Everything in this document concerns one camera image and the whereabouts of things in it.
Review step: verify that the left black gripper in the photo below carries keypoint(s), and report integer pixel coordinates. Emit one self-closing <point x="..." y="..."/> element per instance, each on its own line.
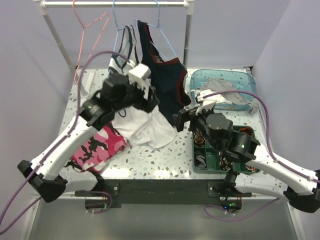
<point x="147" y="105"/>

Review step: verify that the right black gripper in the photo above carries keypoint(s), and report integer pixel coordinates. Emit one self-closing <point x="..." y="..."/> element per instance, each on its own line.
<point x="184" y="115"/>

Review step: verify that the white tank top navy trim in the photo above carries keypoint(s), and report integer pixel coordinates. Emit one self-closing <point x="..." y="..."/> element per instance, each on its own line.
<point x="137" y="126"/>

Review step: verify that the pink camouflage garment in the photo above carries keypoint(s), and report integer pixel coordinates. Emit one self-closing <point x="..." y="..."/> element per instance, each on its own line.
<point x="93" y="155"/>

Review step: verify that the light blue wire hanger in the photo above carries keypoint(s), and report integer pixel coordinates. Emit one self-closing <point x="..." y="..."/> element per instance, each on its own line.
<point x="118" y="28"/>

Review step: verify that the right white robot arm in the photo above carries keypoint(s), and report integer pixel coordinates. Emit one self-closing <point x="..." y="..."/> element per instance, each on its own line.
<point x="299" y="186"/>

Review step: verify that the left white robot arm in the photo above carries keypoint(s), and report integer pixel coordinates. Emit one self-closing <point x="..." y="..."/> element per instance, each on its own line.
<point x="44" y="173"/>

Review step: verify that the navy tank top red trim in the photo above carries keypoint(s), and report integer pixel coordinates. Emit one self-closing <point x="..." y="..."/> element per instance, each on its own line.
<point x="166" y="76"/>

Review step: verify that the blue hanger with navy top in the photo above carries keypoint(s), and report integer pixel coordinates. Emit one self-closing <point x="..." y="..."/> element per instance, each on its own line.
<point x="157" y="26"/>

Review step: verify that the rolled floral tie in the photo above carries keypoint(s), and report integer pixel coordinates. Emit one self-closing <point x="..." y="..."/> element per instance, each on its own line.
<point x="198" y="139"/>

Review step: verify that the green compartment tray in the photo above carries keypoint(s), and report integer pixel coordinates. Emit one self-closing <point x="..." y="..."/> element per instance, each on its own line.
<point x="213" y="160"/>

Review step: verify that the teal plastic bin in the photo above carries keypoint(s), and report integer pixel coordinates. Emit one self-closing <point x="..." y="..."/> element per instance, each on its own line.
<point x="241" y="80"/>

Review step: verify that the grey garment in bin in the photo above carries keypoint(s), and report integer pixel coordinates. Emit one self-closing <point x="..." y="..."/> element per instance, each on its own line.
<point x="240" y="101"/>

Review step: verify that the rolled grey black tie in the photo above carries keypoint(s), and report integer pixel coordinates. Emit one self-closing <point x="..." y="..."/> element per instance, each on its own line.
<point x="200" y="162"/>

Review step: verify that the rolled orange black tie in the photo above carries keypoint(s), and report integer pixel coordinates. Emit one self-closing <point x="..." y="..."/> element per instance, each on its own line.
<point x="247" y="130"/>

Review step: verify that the rolled dotted tie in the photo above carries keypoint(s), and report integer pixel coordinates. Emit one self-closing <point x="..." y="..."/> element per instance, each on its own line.
<point x="224" y="164"/>

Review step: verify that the rolled pink brown tie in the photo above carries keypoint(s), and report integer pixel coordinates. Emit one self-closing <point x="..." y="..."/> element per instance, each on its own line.
<point x="252" y="169"/>

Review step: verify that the white clothes rack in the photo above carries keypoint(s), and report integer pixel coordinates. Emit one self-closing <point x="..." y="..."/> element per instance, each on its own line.
<point x="43" y="6"/>

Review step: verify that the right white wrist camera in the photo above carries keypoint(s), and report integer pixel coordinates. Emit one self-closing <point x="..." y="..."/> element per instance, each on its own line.
<point x="205" y="103"/>

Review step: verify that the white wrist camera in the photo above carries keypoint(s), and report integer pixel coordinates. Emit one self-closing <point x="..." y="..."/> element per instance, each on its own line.
<point x="205" y="103"/>
<point x="138" y="74"/>

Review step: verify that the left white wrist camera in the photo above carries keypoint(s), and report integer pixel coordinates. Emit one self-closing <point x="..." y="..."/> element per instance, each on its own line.
<point x="138" y="74"/>

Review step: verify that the pink wire hanger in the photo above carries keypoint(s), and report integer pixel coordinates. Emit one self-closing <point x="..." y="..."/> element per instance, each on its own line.
<point x="88" y="34"/>

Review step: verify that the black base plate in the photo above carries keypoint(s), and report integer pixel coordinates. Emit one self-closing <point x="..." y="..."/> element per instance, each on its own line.
<point x="120" y="192"/>

